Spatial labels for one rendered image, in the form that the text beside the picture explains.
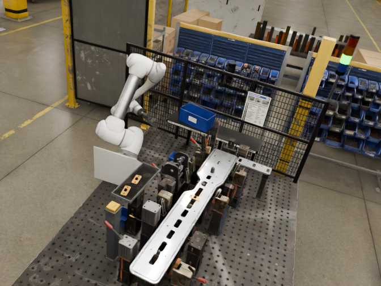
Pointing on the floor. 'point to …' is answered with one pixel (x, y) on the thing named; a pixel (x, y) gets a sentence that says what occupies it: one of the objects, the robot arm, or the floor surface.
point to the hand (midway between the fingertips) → (154, 124)
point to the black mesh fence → (220, 109)
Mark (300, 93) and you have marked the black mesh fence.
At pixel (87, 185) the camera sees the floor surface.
